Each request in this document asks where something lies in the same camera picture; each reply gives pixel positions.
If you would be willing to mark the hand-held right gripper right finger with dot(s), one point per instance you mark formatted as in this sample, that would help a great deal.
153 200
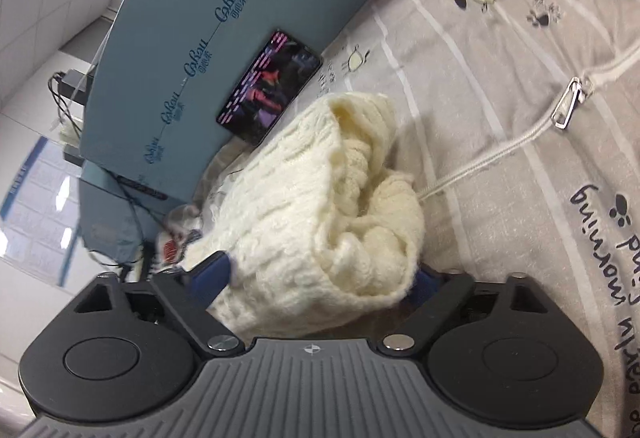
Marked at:
426 285

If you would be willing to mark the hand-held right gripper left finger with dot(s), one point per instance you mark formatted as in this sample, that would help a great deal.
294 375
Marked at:
212 278

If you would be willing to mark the cream knitted sweater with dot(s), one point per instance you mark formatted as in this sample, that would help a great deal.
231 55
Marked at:
300 218

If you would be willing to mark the white and red plush toy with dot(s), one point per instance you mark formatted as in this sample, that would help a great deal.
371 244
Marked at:
172 243

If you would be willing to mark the black smartphone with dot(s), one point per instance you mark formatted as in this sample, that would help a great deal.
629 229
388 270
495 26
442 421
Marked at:
270 88

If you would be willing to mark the metal zipper pull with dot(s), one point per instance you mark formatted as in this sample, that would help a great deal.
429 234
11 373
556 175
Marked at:
567 103

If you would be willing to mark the black power adapter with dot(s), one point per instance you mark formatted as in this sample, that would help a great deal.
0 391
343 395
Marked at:
72 85

